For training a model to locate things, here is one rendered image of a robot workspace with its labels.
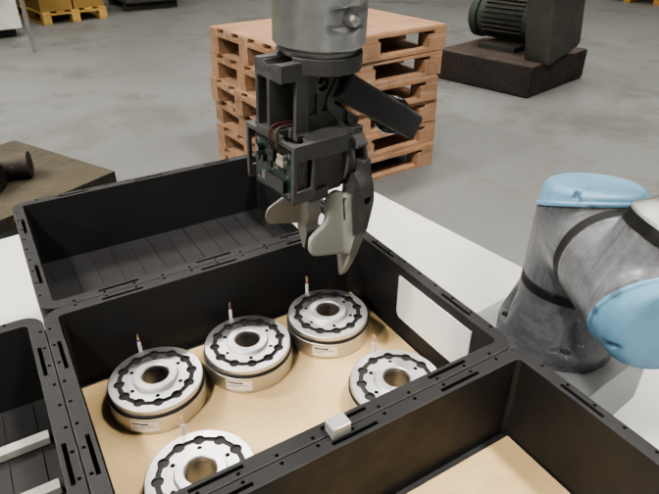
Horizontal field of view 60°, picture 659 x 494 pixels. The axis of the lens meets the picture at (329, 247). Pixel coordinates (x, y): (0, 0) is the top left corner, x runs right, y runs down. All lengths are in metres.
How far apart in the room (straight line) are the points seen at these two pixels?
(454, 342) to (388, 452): 0.17
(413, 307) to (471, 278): 0.42
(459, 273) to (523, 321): 0.36
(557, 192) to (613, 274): 0.14
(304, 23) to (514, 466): 0.45
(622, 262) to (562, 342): 0.20
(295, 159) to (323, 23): 0.10
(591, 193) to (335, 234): 0.30
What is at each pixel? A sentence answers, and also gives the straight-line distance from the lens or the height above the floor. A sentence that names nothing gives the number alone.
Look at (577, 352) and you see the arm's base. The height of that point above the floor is 0.83.
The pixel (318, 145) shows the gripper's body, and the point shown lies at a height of 1.14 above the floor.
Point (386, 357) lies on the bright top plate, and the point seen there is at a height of 0.86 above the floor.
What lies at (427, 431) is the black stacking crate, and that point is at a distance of 0.56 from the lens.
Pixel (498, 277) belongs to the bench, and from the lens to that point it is 1.12.
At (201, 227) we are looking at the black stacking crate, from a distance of 1.00.
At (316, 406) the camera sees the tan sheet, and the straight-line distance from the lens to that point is 0.65.
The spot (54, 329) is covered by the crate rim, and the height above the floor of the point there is 0.93.
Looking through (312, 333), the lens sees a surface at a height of 0.86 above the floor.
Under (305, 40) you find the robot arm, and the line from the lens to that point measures 0.45.
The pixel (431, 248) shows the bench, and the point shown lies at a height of 0.70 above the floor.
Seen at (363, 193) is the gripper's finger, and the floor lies 1.09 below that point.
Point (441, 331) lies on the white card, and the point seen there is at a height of 0.89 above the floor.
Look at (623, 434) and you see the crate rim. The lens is 0.55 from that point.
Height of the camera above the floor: 1.31
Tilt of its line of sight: 31 degrees down
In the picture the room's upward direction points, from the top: straight up
